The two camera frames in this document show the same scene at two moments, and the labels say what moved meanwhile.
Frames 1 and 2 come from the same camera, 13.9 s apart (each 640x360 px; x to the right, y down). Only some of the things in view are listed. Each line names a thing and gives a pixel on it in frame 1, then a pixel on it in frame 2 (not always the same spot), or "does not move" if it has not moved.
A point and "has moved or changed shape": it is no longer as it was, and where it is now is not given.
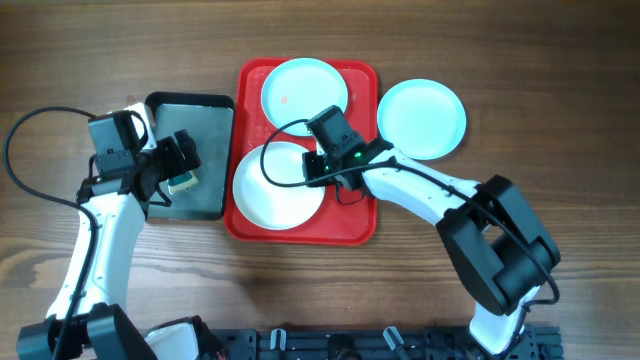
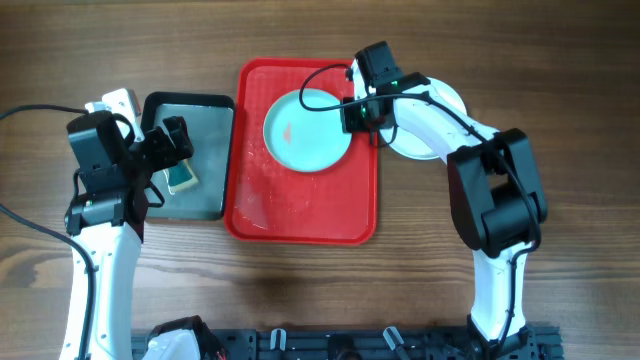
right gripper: [310, 159] to [351, 125]
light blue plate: [301, 88] has moved or changed shape
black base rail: [536, 342] does not move
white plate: [270, 206] to [412, 147]
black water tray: [211, 120] does not move
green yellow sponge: [182, 182] does not move
